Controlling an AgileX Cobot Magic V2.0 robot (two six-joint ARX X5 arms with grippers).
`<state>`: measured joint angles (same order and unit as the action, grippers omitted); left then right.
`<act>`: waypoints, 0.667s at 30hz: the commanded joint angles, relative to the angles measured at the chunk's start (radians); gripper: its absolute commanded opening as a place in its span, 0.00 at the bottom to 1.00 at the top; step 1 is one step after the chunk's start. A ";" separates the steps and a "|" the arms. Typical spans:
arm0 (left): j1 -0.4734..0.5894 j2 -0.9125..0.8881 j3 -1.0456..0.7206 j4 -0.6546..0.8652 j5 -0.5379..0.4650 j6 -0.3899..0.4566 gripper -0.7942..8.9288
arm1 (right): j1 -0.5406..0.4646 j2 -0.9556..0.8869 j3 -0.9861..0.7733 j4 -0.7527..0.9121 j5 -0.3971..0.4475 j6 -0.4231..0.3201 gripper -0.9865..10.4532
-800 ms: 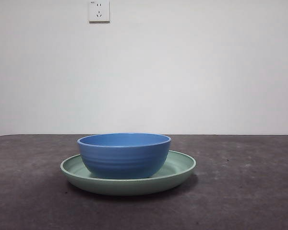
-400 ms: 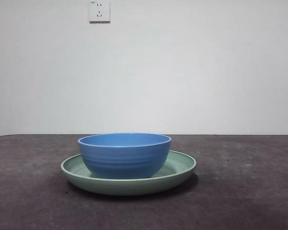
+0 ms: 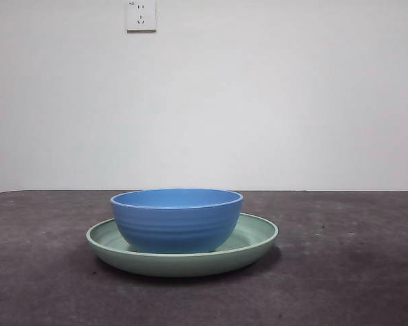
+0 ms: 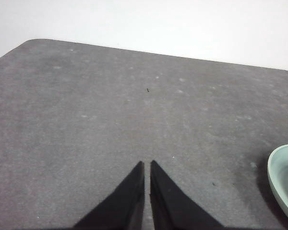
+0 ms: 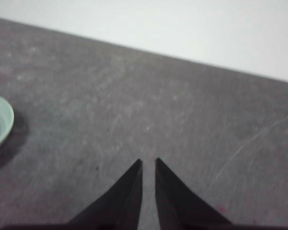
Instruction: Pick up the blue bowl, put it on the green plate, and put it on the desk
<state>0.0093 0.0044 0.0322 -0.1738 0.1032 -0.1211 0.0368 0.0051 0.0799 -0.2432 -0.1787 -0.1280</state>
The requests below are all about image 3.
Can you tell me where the white wall socket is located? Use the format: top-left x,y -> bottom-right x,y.
126,0 -> 157,34

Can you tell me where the blue ribbed bowl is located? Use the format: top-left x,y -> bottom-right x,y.
109,188 -> 244,253

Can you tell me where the green round plate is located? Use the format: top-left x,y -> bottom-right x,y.
85,213 -> 279,278

